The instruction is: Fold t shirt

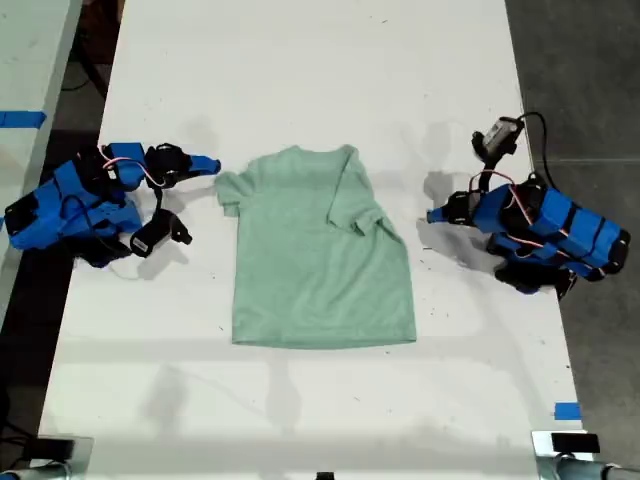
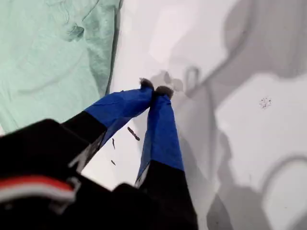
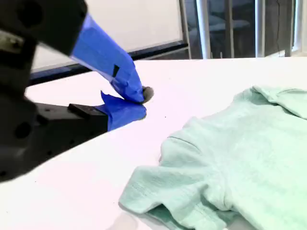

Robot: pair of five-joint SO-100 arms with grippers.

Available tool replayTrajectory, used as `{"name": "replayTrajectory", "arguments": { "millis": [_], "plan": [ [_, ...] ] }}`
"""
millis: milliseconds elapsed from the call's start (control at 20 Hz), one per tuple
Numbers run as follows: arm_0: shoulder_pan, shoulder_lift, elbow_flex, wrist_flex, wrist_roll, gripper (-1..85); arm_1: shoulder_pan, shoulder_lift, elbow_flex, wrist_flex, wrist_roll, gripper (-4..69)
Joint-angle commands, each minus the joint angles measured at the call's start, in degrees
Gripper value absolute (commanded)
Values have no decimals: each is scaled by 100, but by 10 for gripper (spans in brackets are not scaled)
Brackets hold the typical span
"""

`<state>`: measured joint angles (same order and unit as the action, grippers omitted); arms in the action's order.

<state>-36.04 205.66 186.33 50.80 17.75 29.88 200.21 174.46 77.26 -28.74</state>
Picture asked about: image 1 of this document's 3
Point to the pale green T-shirt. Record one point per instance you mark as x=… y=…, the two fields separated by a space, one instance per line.
x=310 y=280

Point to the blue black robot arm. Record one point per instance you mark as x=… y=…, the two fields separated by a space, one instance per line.
x=50 y=210
x=575 y=225

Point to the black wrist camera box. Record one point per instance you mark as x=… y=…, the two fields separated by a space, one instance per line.
x=500 y=134
x=150 y=237

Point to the short blue tape strip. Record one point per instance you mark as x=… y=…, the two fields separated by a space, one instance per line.
x=567 y=411

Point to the long blue tape strip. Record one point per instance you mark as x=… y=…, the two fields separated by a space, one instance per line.
x=22 y=119

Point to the silver metal bracket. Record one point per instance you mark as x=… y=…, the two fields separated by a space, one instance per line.
x=542 y=462
x=82 y=460

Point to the black camera stalk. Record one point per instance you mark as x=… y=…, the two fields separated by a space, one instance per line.
x=181 y=232
x=492 y=162

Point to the white side table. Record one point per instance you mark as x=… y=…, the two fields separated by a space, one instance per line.
x=30 y=60

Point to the small black box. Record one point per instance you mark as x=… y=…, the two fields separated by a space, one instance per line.
x=575 y=443
x=55 y=448

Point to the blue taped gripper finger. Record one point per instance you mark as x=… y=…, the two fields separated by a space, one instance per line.
x=204 y=165
x=439 y=215

